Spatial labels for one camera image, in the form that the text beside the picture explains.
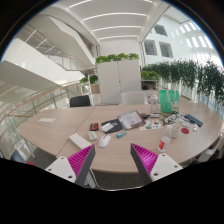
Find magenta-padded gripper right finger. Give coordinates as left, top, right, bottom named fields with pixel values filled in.
left=129, top=143, right=184, bottom=186

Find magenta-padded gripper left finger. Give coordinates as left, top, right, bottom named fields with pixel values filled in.
left=45, top=143, right=97, bottom=188

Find white power strip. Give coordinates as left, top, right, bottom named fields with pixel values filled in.
left=68, top=132, right=93, bottom=150

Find small white device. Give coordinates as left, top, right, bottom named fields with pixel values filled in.
left=87, top=130, right=98, bottom=141

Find white computer mouse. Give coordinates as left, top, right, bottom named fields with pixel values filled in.
left=97, top=133, right=112, bottom=149

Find colourful sticker sheet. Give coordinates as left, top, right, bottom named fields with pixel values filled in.
left=139, top=119, right=164, bottom=131

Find small black red case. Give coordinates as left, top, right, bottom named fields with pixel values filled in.
left=89, top=122, right=100, bottom=132

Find teal highlighter pen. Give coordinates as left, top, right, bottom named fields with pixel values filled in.
left=115, top=130, right=128, bottom=139

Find white grid-pattern mug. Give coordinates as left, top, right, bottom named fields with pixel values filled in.
left=170, top=122, right=183, bottom=139

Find open printed booklet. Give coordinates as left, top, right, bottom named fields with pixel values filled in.
left=117, top=109, right=147, bottom=130

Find black notebook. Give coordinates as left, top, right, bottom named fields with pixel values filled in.
left=100, top=118, right=125, bottom=134

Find white paper sheet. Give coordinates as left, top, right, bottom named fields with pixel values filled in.
left=37, top=117, right=57, bottom=124

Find clear tumbler with lid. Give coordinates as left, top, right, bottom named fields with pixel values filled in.
left=149, top=93, right=160, bottom=114

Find black chair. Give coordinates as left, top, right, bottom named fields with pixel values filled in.
left=69, top=94, right=92, bottom=108

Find green tote bag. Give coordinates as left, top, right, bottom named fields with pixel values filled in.
left=158, top=89, right=181, bottom=114

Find glass railing with wooden handrail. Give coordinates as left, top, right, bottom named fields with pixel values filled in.
left=0, top=81, right=84, bottom=134

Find brown planter with green plants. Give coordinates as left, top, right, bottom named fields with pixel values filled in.
left=79, top=74, right=100, bottom=86

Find white cabinet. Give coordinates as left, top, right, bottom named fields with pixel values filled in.
left=96, top=59, right=143, bottom=105

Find low planter with green plants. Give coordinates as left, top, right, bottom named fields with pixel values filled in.
left=140, top=70, right=160, bottom=90

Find row of tall green plants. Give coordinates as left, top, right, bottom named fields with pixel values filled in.
left=141, top=59, right=224, bottom=104

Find green plants atop cabinet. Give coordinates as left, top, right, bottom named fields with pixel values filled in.
left=95, top=52, right=140, bottom=65

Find tangled black cables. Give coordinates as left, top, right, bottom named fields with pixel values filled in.
left=141, top=111, right=188, bottom=126

